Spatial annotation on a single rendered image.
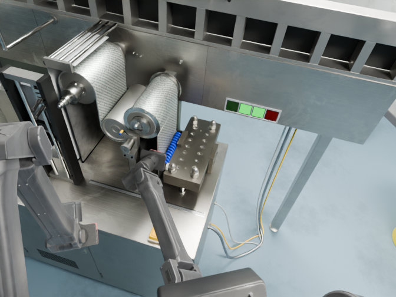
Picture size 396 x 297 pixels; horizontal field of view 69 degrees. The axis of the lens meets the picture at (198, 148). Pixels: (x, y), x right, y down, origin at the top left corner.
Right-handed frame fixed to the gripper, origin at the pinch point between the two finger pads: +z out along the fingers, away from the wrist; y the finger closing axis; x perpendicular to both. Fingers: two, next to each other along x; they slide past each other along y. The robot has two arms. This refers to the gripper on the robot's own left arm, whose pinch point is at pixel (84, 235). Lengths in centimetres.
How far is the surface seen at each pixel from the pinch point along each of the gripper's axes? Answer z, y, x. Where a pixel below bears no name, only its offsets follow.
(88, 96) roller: -2, -5, -50
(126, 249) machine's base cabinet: 32.4, -11.3, 9.5
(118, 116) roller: 2.6, -15.0, -42.6
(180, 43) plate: -4, -43, -69
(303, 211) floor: 114, -149, 12
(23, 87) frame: -8, 15, -52
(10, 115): 38, 37, -61
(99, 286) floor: 101, 11, 34
